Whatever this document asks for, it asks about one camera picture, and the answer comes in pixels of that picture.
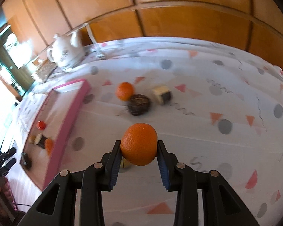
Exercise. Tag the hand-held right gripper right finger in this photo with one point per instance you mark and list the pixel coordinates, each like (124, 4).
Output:
(164, 169)

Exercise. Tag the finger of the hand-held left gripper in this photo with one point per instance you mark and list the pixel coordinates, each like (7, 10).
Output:
(8, 163)
(7, 153)

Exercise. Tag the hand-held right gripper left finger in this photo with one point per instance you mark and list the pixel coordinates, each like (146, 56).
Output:
(115, 169)

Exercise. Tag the dark cylinder piece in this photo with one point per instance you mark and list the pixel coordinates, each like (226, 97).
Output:
(26, 160)

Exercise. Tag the dark cylinder with speckled top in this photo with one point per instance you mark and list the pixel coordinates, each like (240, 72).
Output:
(38, 139)

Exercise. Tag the orange tangerine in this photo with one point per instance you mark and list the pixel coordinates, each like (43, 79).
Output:
(138, 143)
(125, 91)
(49, 146)

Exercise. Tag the pink cardboard tray box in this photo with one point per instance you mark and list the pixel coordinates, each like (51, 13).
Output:
(68, 122)

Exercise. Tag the large dark round fruit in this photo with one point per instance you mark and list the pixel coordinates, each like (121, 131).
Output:
(139, 104)

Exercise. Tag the cream cylinder piece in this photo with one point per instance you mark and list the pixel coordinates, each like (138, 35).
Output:
(162, 94)

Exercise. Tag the person's left forearm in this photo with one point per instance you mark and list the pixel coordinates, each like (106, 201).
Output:
(4, 193)

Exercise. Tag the patterned white tablecloth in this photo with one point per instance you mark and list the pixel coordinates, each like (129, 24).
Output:
(191, 87)

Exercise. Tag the wooden glass-panel door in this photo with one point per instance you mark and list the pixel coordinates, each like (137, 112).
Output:
(11, 47)

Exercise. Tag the silver kettle base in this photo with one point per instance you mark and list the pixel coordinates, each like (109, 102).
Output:
(69, 67)

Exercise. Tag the white floral ceramic kettle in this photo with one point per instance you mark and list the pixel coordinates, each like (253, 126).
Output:
(63, 51)

